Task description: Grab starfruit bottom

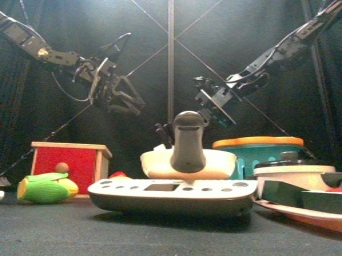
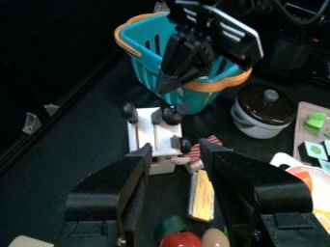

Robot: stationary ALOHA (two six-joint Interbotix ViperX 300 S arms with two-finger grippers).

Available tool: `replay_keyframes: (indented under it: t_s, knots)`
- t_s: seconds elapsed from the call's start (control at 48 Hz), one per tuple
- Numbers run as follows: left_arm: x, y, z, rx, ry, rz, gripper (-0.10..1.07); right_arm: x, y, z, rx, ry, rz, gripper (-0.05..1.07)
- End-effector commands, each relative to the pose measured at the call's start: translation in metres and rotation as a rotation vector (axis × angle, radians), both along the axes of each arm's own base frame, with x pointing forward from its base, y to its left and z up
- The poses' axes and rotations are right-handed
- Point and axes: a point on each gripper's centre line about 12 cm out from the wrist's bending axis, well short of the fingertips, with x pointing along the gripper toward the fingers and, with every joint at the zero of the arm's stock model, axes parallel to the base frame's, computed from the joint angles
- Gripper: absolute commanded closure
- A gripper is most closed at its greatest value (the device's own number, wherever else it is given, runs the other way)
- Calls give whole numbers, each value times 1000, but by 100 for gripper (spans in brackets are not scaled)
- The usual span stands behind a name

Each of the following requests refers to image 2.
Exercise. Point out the beige toy egg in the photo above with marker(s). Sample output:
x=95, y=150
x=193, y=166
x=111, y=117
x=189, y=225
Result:
x=214, y=238

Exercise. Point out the green toy cucumber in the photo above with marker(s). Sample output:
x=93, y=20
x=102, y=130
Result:
x=225, y=230

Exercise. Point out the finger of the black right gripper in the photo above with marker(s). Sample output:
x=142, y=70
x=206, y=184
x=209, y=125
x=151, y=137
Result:
x=196, y=62
x=173, y=54

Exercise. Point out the lime green starfruit piece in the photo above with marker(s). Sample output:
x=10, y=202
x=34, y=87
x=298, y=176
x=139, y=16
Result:
x=316, y=122

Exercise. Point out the toy fried egg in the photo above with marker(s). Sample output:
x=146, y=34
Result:
x=322, y=220

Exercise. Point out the white toy pot dark lid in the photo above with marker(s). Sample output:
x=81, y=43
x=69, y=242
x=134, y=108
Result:
x=262, y=112

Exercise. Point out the metal frame bracket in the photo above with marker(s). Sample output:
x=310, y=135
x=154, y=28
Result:
x=31, y=123
x=51, y=109

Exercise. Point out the square green white sushi piece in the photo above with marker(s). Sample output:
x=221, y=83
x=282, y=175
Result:
x=313, y=151
x=325, y=165

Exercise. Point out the orange toy food piece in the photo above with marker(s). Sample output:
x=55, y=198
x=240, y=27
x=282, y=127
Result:
x=302, y=177

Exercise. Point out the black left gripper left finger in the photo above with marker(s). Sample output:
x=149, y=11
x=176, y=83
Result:
x=107, y=189

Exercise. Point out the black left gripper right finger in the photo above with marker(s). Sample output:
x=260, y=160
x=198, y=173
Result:
x=258, y=199

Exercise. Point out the pink cutting board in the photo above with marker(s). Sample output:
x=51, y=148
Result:
x=301, y=128

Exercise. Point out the teal basket orange rim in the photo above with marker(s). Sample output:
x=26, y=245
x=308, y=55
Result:
x=146, y=61

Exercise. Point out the yellow wooden butter slab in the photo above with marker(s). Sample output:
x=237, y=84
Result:
x=202, y=196

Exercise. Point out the red white striped bacon toy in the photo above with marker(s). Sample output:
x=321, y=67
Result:
x=200, y=151

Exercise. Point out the pink box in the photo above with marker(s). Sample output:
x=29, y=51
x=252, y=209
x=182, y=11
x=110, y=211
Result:
x=30, y=241

